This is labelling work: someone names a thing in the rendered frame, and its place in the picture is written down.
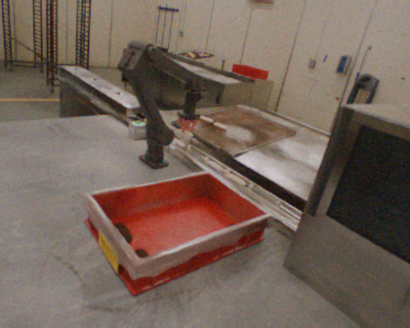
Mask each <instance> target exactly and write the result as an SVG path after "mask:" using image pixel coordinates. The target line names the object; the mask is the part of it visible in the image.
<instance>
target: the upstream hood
mask: <svg viewBox="0 0 410 328"><path fill-rule="evenodd" d="M59 68H60V73H61V74H63V75H64V76H66V77H68V79H70V80H72V81H74V82H75V83H77V84H78V85H79V86H81V87H82V88H85V90H87V91H89V93H92V94H93V95H94V96H96V97H97V98H99V99H100V100H102V101H103V102H104V103H107V104H108V105H110V106H111V107H113V108H114V109H116V110H118V112H121V113H122V114H123V115H125V116H126V117H134V116H136V113H143V111H142V108H141V107H140V105H139V102H138V100H137V98H135V97H134V96H133V95H130V94H129V93H126V92H125V91H124V90H121V89H120V88H117V87H116V86H115V85H112V84H111V83H109V82H107V81H106V80H103V79H101V78H100V77H99V76H97V75H95V74H94V73H91V72H90V71H89V70H86V69H85V68H83V67H81V66H66V65H59Z"/></svg>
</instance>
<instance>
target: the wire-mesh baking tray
mask: <svg viewBox="0 0 410 328"><path fill-rule="evenodd" d="M235 108H237V110H238V109H239V110H240V111H241V113H240V114H241V116H240V115H239V116H240V118H241V117H242V118H243V116H244V118H245V115H244V114H246V113H248V114H246V116H249V115H250V114H251V116H249V117H247V118H245V119H246V120H245V119H244V118H243V119H242V118H241V119H242V120H243V121H244V122H245V121H247V119H248V118H250V121H251V119H253V120H254V121H255V120H256V121H257V122H258V121H259V120H257V119H260V118H261V119H260V121H261V120H265V122H264V121H261V122H264V123H267V122H268V123H267V124H269V125H270V126H269V125H268V127H270V128H271V129H270V128H269V129H268V128H267V127H266V124H264V123H261V122H260V121H259V122H260V124H262V126H263V125H264V126H263V127H264V128H266V130H265V129H264V128H263V127H262V126H261V125H260V126H261V128H260V127H259V124H258V123H259V122H258V123H257V122H256V121H255V122H256V123H255V122H254V121H253V120H252V121H253V124H256V125H258V126H256V125H252V124H251V123H252V122H251V123H250V121H248V122H249V123H248V122H247V124H249V125H252V126H256V127H257V128H258V127H259V128H260V129H262V130H264V131H266V132H268V133H269V131H270V133H269V137H268V136H267V134H266V133H265V135H264V131H261V130H257V129H255V128H256V127H255V128H253V127H252V126H249V125H246V126H248V127H249V128H246V127H245V123H246V122H245V123H242V122H243V121H242V120H241V121H242V122H241V121H240V120H239V121H240V123H242V124H240V125H241V126H242V125H243V124H244V125H243V126H242V127H241V126H240V125H239V126H240V128H241V130H240V132H239V131H238V128H237V127H238V125H237V124H238V123H239V122H238V119H240V118H237V116H238V114H239V113H238V112H240V111H239V110H238V111H237V110H236V111H237V116H236V114H233V113H236V111H234V110H235ZM230 109H232V110H230ZM223 110H224V111H223ZM228 110H229V111H232V112H233V113H231V114H233V116H234V118H232V117H233V116H230V113H229V111H228ZM220 111H221V112H222V113H219V112H220ZM225 111H226V113H229V115H227V114H226V116H230V117H229V118H230V119H229V118H227V120H228V119H229V120H230V121H229V120H228V121H229V122H227V123H226V121H227V120H226V116H223V114H225ZM242 111H244V112H245V113H243V114H242ZM214 112H215V113H214ZM211 113H212V114H211ZM216 113H219V114H220V116H219V114H216ZM208 114H209V115H208ZM213 114H216V115H214V116H212V115H213ZM206 115H207V116H208V117H209V116H212V117H209V118H210V119H211V118H212V120H213V121H214V122H216V123H219V122H217V120H215V119H216V118H218V119H219V120H220V119H221V118H219V117H222V116H223V117H222V119H223V118H224V119H225V122H224V121H223V120H222V119H221V120H220V121H221V122H222V121H223V122H222V123H221V124H222V125H224V123H226V124H228V125H231V126H233V127H234V126H235V125H237V127H236V126H235V127H234V128H231V127H230V126H228V125H226V127H228V128H229V129H227V131H230V128H231V129H232V130H233V131H236V130H235V128H237V131H238V133H239V134H240V133H241V131H244V129H242V128H245V129H246V131H244V133H245V136H246V141H245V136H244V135H243V134H242V133H241V134H240V137H242V139H243V138H244V141H245V144H244V146H243V143H242V146H243V150H244V148H246V145H247V149H246V150H244V151H242V148H240V150H239V151H238V150H237V151H236V148H238V145H239V138H238V133H237V136H236V135H235V134H234V133H233V131H232V132H231V131H230V133H233V134H232V143H233V145H234V138H235V145H236V148H235V145H234V149H235V152H236V153H233V154H232V151H234V149H233V148H232V147H231V137H230V133H229V136H228V134H226V136H225V140H226V138H227V136H228V137H229V144H230V150H232V151H227V148H226V146H225V147H224V148H223V144H224V143H225V140H223V138H224V137H222V140H221V138H220V136H221V134H219V133H218V132H217V131H216V130H217V129H218V130H219V129H220V128H217V127H216V126H214V125H213V126H214V128H215V127H216V128H217V129H216V128H215V129H216V130H213V127H212V128H211V126H212V125H210V124H209V123H210V122H207V123H206V121H205V120H204V122H205V124H206V125H204V124H203V123H204V122H203V121H202V119H199V121H200V122H201V121H202V122H201V124H199V125H202V124H203V126H204V128H201V127H202V126H201V127H200V126H199V127H198V125H195V126H197V127H198V128H199V132H198V128H197V129H196V128H194V130H195V131H196V130H197V132H198V133H199V136H198V133H196V134H195V133H193V132H194V131H192V130H193V128H192V130H191V131H190V132H191V133H192V134H193V135H194V136H195V137H197V138H199V139H200V140H202V141H204V142H205V143H207V144H209V145H212V146H213V147H215V148H217V146H219V148H220V151H222V152H223V153H226V154H227V155H228V156H231V157H232V158H233V156H239V155H240V154H242V153H246V152H248V151H252V150H253V149H255V148H259V147H261V146H262V145H267V144H272V143H273V142H275V141H279V140H281V139H285V138H286V137H288V136H292V135H294V134H295V133H297V131H295V130H294V129H292V128H288V127H287V126H284V125H282V124H279V123H276V122H274V121H272V120H269V119H267V118H266V117H262V116H261V115H257V114H256V113H254V112H251V111H249V110H247V109H244V108H241V107H238V106H236V105H234V107H233V105H232V106H229V107H224V108H221V109H215V110H212V111H209V112H203V113H200V117H201V116H204V117H205V116H206ZM217 115H218V116H219V117H218V116H217ZM242 115H243V116H242ZM207 116H206V117H207ZM215 116H217V117H216V118H213V117H215ZM235 116H236V117H235ZM239 116H238V117H239ZM253 116H256V117H254V118H257V117H258V118H257V119H254V118H251V117H253ZM200 117H197V118H200ZM235 118H237V122H238V123H237V122H236V121H235V122H236V123H237V124H236V123H235V122H234V123H235V124H234V123H233V124H234V125H232V123H230V122H232V121H234V119H235ZM232 119H233V120H232ZM231 120H232V121H231ZM235 120H236V119H235ZM248 120H249V119H248ZM199 121H198V122H199ZM198 122H197V123H196V124H198ZM229 123H230V124H229ZM270 123H272V124H274V125H275V126H274V125H273V126H274V127H277V128H279V129H280V127H281V129H282V130H283V129H284V130H285V129H286V130H287V132H288V131H289V132H288V133H289V134H288V133H286V130H285V131H284V130H283V131H284V132H285V134H286V135H285V136H284V134H283V136H282V135H281V134H280V132H281V133H282V132H283V131H281V130H279V129H277V128H276V129H275V128H274V129H275V130H276V131H275V132H273V133H275V135H276V133H277V130H278V131H280V132H278V133H279V134H278V133H277V134H278V135H279V136H280V135H281V136H280V137H279V138H278V136H277V137H276V136H275V137H274V135H273V138H274V140H273V139H271V137H270V135H271V134H273V133H272V132H271V131H274V130H272V129H273V127H271V125H272V124H270ZM207 124H208V125H209V127H208V126H207ZM276 125H277V126H276ZM278 126H279V127H278ZM206 128H207V130H206ZM240 128H239V129H240ZM250 128H251V130H252V131H251V130H250ZM252 128H253V129H254V130H255V131H257V132H256V133H258V131H261V132H259V134H258V135H256V136H258V139H259V138H260V141H259V144H260V145H258V143H257V141H256V138H255V135H254V133H255V132H254V131H253V129H252ZM201 129H202V130H203V131H204V130H205V132H206V131H207V132H206V133H208V135H207V137H208V138H209V136H210V134H209V133H210V132H209V131H208V130H209V129H210V130H211V129H212V130H213V132H214V131H215V133H216V134H217V133H218V134H219V135H217V136H218V138H219V141H220V143H217V145H215V143H214V140H216V139H217V138H216V136H215V137H213V136H214V135H213V133H212V134H211V136H210V138H212V139H211V140H209V141H207V138H206V139H205V136H206V134H205V133H204V134H203V133H202V131H200V130H201ZM248 129H249V130H250V131H251V133H253V136H254V138H253V136H252V135H251V134H250V131H249V130H248ZM267 129H268V130H267ZM212 130H211V132H212ZM220 130H221V129H220ZM220 130H219V132H220ZM247 130H248V132H249V134H248V132H247ZM221 131H222V130H221ZM237 131H236V132H237ZM290 131H291V132H290ZM246 132H247V134H248V136H250V142H251V138H252V145H253V147H252V146H251V147H252V148H248V140H247V134H246ZM284 132H283V133H284ZM292 132H293V133H292ZM223 133H226V132H224V130H223ZM256 133H255V134H256ZM260 133H262V134H261V136H262V137H261V136H260ZM200 135H201V136H204V138H203V137H201V136H200ZM212 135H213V136H212ZM263 135H264V136H266V139H267V142H266V141H265V140H263ZM237 138H238V145H237ZM270 139H271V140H270ZM255 141H256V143H255ZM261 141H262V143H261ZM221 145H222V148H221ZM226 145H227V147H229V145H228V141H227V144H226Z"/></svg>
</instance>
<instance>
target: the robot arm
mask: <svg viewBox="0 0 410 328"><path fill-rule="evenodd" d="M148 63H149V64H152V65H153V66H154V67H157V68H159V69H161V70H162V71H164V72H167V74H170V75H172V76H173V77H175V78H177V79H180V80H181V82H183V83H184V86H185V87H186V88H188V89H190V90H187V91H186V94H185V99H184V111H177V115H178V120H179V121H180V125H181V128H182V133H184V132H185V129H186V127H187V129H188V131H189V132H190V131H191V130H192V128H193V127H194V126H195V125H196V123H197V122H198V120H199V118H197V117H200V114H199V113H197V112H195V109H196V104H197V102H202V101H205V100H207V98H208V93H207V92H206V91H207V89H206V88H205V87H203V76H200V75H199V74H196V73H195V72H194V71H190V70H189V69H187V68H185V67H184V66H182V65H181V64H179V63H177V62H176V61H174V60H172V59H170V57H167V56H166V55H164V54H163V52H161V51H160V50H158V49H157V48H155V47H154V45H152V44H150V43H147V42H143V41H140V40H132V42H130V43H128V45H127V49H126V50H125V53H124V55H123V56H122V58H121V60H120V61H119V64H118V65H117V67H118V69H119V71H122V72H124V75H125V76H126V77H127V79H128V80H129V83H130V85H131V86H132V90H133V91H134V94H135V95H136V98H137V100H138V102H139V105H140V107H141V108H142V111H143V115H144V117H145V118H146V124H145V126H146V137H147V139H146V144H147V149H146V152H145V154H144V155H140V156H139V159H140V160H141V161H142V162H143V163H144V164H146V165H148V167H151V168H152V169H159V168H163V167H169V161H166V160H165V159H164V152H163V151H164V146H163V145H170V144H171V143H172V141H173V140H174V136H175V134H174V131H173V130H172V129H171V128H169V126H168V125H166V123H165V122H164V120H163V118H162V117H161V114H160V112H159V109H158V107H157V105H156V101H155V99H154V96H153V94H152V93H151V90H150V87H149V84H148V82H147V80H146V76H145V74H144V67H145V66H146V65H147V64H148ZM182 121H183V122H184V127H183V123H182ZM191 121H192V122H193V123H192V126H191V128H189V126H190V122H191Z"/></svg>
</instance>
